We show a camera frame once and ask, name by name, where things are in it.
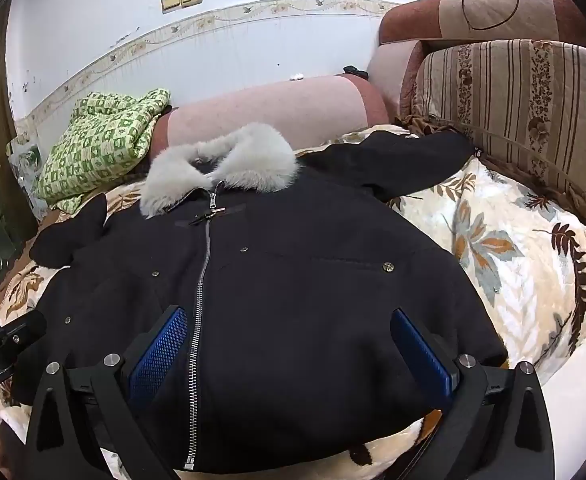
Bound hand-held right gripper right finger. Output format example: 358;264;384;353
390;307;556;480

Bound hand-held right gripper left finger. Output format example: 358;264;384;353
25;305;190;480

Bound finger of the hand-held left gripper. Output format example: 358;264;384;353
0;309;48;362

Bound black coat with fur collar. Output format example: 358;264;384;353
13;122;509;476

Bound cream leaf print blanket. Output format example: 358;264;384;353
0;125;586;480

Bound clear plastic bag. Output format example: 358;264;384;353
7;127;46;206

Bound green checked cloth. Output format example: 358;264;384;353
33;88;172;213

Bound striped floral pillow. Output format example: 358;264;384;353
408;39;586;231

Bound pink bolster cushion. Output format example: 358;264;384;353
148;74;390;161

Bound pink and brown cushion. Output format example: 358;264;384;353
367;40;426;123

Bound brown patchwork cushion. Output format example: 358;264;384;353
378;0;581;47

